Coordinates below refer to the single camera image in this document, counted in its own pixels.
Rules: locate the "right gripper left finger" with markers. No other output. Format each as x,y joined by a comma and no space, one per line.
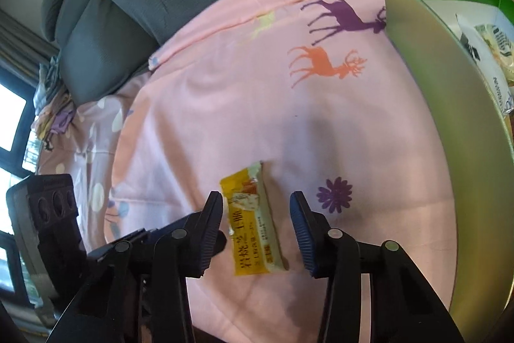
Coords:
166,259

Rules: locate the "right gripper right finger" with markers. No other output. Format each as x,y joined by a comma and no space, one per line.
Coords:
403,305

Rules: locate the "yellow cheese bar packet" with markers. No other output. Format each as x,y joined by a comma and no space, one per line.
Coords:
256,248

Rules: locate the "pale green cracker packet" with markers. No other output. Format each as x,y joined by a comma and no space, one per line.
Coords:
488,53

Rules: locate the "mauve spotted quilt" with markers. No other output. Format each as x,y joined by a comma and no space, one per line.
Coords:
86,152

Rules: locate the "folded floral cloth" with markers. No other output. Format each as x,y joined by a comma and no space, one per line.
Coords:
54,106

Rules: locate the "green cardboard box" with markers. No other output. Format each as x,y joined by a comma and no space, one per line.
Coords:
467,101

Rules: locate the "pink deer print blanket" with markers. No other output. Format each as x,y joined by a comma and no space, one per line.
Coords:
337,117

